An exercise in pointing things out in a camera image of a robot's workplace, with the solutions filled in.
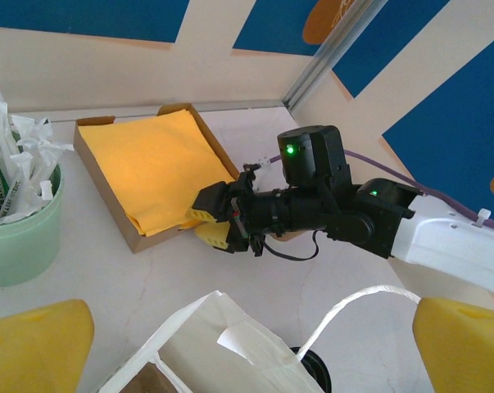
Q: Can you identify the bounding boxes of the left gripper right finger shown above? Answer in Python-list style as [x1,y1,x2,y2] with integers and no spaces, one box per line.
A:
[412,297,494,393]

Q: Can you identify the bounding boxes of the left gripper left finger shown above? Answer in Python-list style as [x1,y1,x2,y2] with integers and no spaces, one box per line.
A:
[0,298,95,393]

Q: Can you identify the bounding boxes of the yellow paper napkins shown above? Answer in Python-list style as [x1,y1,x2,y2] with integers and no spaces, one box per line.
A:
[77,106,238,237]

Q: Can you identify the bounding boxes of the white flower print paper bag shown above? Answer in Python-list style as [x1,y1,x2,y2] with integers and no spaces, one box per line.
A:
[98,285,422,393]

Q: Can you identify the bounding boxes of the mint green utensil cup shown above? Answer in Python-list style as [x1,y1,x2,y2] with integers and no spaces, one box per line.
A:
[0,163,66,287]

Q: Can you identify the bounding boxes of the cardboard napkin box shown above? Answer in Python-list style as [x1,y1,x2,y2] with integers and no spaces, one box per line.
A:
[73,102,240,255]

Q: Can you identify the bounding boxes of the black plastic cup lid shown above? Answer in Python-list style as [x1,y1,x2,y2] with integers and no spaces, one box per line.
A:
[289,346,333,393]

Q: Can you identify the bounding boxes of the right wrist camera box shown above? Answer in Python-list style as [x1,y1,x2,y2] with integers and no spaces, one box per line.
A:
[241,162,259,193]

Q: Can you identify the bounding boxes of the aluminium frame post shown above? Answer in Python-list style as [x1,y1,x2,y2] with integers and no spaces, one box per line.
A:
[282,0,389,112]

